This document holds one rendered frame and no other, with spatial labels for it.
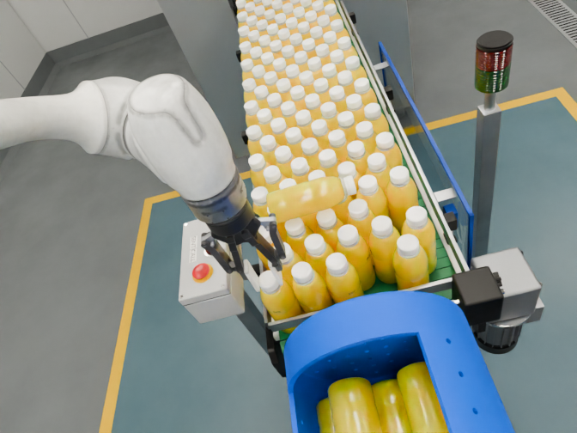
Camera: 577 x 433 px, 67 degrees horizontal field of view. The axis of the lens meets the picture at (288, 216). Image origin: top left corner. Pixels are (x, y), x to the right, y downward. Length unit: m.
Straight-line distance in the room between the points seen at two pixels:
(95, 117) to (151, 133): 0.13
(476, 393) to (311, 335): 0.21
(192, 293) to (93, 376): 1.59
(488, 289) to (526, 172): 1.61
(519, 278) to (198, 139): 0.75
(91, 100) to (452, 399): 0.59
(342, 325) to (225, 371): 1.49
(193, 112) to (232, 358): 1.62
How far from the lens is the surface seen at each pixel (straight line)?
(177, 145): 0.55
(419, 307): 0.61
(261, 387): 1.97
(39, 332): 2.79
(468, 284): 0.87
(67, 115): 0.66
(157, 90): 0.55
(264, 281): 0.85
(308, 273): 0.83
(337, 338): 0.59
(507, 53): 0.95
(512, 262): 1.07
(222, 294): 0.86
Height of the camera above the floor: 1.76
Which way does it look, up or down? 47 degrees down
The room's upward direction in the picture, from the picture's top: 24 degrees counter-clockwise
